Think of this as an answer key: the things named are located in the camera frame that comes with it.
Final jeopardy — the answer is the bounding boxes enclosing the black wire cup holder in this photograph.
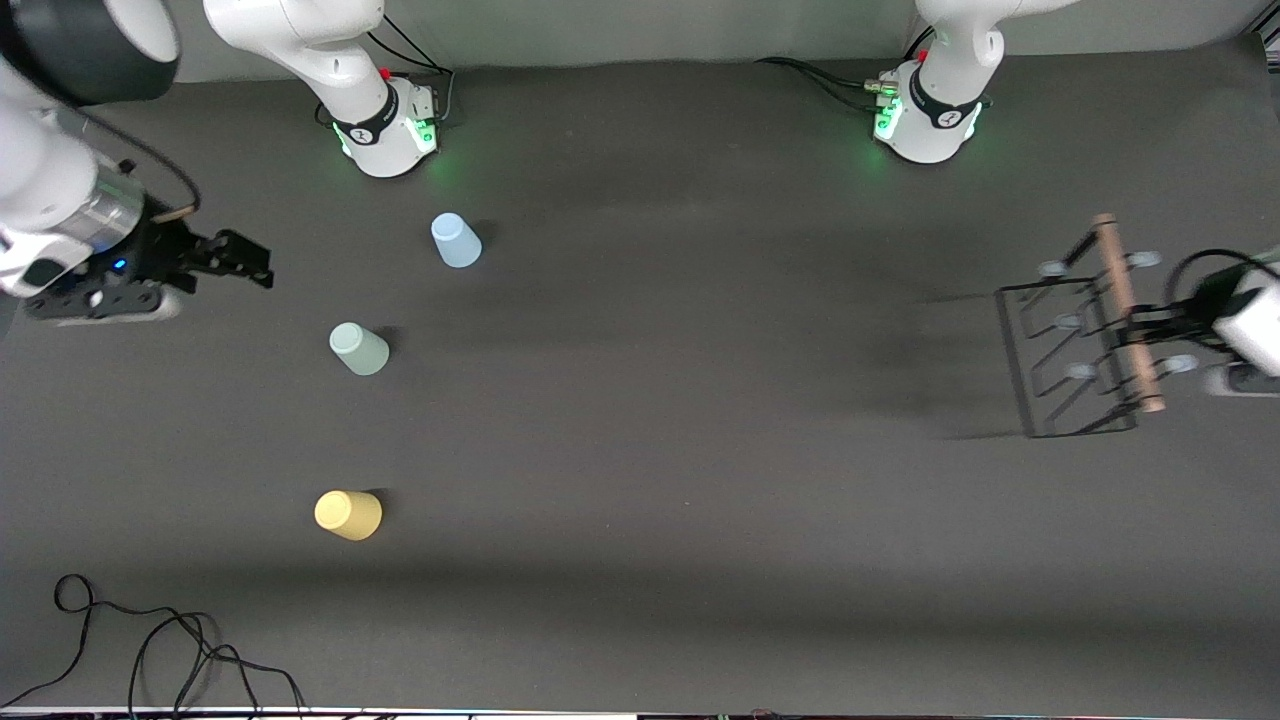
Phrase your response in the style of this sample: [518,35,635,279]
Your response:
[994,212,1198,440]

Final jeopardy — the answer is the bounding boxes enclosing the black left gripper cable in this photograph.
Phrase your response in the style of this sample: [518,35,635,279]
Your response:
[1163,247,1280,313]

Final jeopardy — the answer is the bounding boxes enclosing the yellow cup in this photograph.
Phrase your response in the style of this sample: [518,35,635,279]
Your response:
[314,489,384,542]

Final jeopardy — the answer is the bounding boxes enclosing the dark grey table mat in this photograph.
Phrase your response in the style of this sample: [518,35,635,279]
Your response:
[0,40,1280,713]

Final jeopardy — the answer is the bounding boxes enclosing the black arm base cables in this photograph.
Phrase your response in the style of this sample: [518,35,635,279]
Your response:
[755,55,893,113]
[315,8,458,129]

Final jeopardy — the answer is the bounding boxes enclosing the black loose cable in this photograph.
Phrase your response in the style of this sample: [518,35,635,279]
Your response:
[0,573,307,720]

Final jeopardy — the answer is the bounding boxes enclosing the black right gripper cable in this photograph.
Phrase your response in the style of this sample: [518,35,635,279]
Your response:
[75,108,203,225]

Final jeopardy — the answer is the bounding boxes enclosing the black right arm base cables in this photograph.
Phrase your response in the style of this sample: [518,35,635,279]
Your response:
[315,8,458,129]

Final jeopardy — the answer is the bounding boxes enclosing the light blue cup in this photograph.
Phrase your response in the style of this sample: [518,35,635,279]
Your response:
[430,212,483,269]

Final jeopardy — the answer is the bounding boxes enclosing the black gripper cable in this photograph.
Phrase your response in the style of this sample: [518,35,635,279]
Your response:
[75,108,203,225]
[1163,247,1280,313]

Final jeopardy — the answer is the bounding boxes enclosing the black left arm base cables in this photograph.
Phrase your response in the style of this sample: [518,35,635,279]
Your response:
[755,55,893,113]

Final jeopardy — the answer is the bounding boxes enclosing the pale green cup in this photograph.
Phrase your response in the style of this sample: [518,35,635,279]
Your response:
[328,321,391,377]

